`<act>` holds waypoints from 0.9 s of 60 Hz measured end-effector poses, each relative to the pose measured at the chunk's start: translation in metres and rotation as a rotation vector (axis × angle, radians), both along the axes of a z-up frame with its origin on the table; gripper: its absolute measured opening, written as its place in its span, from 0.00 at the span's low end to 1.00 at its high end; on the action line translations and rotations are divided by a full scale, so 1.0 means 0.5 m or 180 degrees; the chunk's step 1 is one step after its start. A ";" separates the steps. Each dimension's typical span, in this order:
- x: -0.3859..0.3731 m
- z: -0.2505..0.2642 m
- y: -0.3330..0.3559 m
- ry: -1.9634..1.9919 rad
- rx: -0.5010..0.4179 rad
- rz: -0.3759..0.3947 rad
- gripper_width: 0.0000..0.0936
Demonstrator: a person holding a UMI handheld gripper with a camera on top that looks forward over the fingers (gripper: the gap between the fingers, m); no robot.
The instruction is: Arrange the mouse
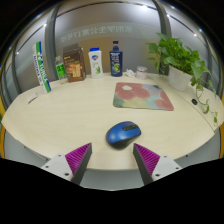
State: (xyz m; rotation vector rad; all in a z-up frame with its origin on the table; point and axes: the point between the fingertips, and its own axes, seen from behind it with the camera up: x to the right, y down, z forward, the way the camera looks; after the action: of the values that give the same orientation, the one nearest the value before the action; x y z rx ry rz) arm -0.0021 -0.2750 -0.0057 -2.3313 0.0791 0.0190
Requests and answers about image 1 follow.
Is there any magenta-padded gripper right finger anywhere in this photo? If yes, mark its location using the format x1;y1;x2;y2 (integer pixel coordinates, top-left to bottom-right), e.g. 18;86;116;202
132;143;183;186

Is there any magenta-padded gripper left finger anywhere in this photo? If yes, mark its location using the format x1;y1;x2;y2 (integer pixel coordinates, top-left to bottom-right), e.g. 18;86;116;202
40;142;93;186

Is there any blue computer mouse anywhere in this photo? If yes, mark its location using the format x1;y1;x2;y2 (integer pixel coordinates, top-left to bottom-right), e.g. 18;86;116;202
105;120;142;150

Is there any floral print mouse pad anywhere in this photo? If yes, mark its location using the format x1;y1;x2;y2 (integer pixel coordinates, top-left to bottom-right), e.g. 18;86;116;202
112;81;175;112

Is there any small white packet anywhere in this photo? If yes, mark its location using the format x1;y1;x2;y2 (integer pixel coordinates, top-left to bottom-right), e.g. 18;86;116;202
26;92;39;104

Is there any small white jar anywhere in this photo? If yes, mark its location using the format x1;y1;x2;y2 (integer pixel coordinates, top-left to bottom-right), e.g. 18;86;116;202
136;65;148;80

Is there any crumpled white tissue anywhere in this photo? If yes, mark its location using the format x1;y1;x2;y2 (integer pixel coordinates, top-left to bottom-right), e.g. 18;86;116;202
124;68;136;79

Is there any clear bottle with green label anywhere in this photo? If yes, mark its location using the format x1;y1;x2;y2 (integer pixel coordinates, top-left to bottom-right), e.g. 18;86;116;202
54;55;69;84

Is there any brown carton box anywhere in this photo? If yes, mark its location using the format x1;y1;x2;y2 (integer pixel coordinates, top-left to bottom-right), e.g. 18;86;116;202
62;43;87;83

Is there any white shampoo bottle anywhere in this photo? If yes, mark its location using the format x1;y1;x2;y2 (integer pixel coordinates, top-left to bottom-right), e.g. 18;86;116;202
88;46;105;80

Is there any white green shuttlecock tube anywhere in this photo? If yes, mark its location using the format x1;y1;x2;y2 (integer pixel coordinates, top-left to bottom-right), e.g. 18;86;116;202
31;40;52;95

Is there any green plant in white pot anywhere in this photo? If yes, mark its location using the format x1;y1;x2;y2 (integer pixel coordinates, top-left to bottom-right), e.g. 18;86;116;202
146;32;219;126

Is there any dark blue shampoo bottle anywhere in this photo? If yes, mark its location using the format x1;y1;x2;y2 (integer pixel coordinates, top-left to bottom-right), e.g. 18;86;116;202
109;40;124;78

